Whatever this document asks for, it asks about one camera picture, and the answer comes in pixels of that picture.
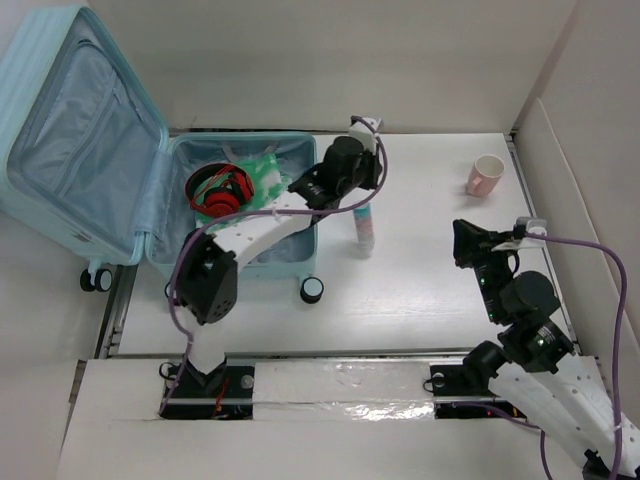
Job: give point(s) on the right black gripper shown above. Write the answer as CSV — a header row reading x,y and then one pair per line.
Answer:
x,y
471,242

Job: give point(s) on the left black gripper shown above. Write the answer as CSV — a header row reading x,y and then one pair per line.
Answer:
x,y
373,166

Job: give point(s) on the pink blue white bottle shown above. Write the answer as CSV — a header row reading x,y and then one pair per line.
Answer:
x,y
363,220

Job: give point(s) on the pink ceramic mug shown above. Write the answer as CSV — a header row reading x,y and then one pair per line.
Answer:
x,y
485,174

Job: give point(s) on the green white cloth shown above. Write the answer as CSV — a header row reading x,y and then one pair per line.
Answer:
x,y
268,179

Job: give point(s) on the red black headphones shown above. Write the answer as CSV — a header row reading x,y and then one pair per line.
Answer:
x,y
219,189

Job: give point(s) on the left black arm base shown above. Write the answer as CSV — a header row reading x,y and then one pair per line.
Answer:
x,y
231,398

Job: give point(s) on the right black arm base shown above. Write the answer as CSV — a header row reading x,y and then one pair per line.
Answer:
x,y
456,397

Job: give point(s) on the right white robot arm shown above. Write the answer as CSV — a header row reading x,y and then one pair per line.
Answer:
x,y
533,365

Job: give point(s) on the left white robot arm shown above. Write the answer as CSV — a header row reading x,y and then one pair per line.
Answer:
x,y
205,278

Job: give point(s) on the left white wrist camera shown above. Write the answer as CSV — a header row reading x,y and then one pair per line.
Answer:
x,y
366,131

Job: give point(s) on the aluminium rail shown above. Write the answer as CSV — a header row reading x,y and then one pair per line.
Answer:
x,y
383,354

